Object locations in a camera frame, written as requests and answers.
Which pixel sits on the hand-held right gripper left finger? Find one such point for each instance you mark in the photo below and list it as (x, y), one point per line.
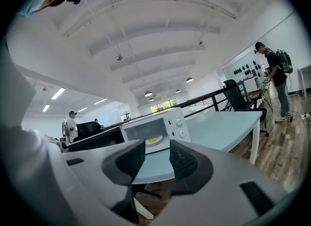
(126, 164)

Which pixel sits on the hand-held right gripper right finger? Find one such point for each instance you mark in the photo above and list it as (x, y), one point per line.
(189, 166)

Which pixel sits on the yellow food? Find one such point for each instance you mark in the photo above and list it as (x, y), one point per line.
(153, 140)

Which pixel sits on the white microwave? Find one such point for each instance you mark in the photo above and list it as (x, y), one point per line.
(178, 130)

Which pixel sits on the black chair base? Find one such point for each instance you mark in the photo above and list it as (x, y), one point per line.
(148, 192)

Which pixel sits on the white plate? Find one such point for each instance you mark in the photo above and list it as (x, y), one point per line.
(159, 143)

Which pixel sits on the window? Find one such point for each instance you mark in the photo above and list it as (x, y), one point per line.
(163, 104)

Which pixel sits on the long ceiling light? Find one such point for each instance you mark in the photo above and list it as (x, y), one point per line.
(82, 109)
(100, 101)
(46, 108)
(58, 93)

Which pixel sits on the black metal railing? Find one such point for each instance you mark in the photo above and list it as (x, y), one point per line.
(206, 98)

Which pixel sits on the black office chair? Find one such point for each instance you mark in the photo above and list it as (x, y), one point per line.
(236, 97)

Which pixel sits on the small wooden table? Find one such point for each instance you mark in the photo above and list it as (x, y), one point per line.
(257, 93)

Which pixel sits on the white power strip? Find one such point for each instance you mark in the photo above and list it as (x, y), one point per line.
(304, 116)

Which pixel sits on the white desk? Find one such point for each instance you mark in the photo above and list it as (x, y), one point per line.
(305, 70)

